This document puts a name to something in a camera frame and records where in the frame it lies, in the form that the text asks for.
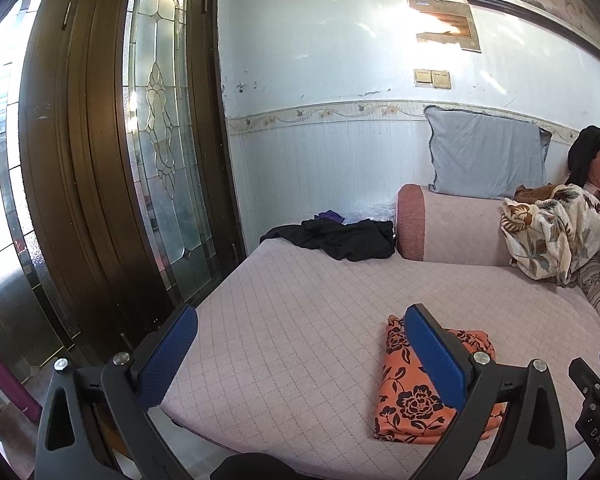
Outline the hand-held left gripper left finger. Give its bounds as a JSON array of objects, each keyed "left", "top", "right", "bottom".
[{"left": 34, "top": 304, "right": 200, "bottom": 480}]

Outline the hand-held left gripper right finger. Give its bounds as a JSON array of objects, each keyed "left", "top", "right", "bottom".
[{"left": 402, "top": 303, "right": 568, "bottom": 480}]

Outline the orange floral blouse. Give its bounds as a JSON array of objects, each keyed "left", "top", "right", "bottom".
[{"left": 372, "top": 315, "right": 508, "bottom": 445}]

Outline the black clothes pile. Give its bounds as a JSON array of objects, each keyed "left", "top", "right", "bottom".
[{"left": 260, "top": 218, "right": 396, "bottom": 262}]

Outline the cream floral blanket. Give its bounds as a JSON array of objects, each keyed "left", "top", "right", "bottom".
[{"left": 501, "top": 183, "right": 600, "bottom": 286}]

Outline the pink quilted sofa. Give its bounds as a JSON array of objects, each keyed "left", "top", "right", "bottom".
[{"left": 160, "top": 150, "right": 600, "bottom": 456}]

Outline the clear plastic bag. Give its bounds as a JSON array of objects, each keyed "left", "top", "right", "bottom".
[{"left": 342, "top": 202, "right": 398, "bottom": 226}]

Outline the purple container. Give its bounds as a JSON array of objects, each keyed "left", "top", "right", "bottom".
[{"left": 0, "top": 320, "right": 42, "bottom": 423}]

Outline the brown cloth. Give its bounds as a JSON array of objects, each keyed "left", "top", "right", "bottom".
[{"left": 514, "top": 183, "right": 556, "bottom": 203}]

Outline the grey pillow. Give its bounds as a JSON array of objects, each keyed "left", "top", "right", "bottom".
[{"left": 424, "top": 105, "right": 552, "bottom": 198}]

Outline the black cloth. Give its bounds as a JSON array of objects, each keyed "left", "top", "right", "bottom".
[{"left": 566, "top": 126, "right": 600, "bottom": 187}]

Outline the wooden door with leaded glass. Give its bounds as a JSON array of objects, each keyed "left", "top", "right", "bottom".
[{"left": 17, "top": 0, "right": 246, "bottom": 366}]

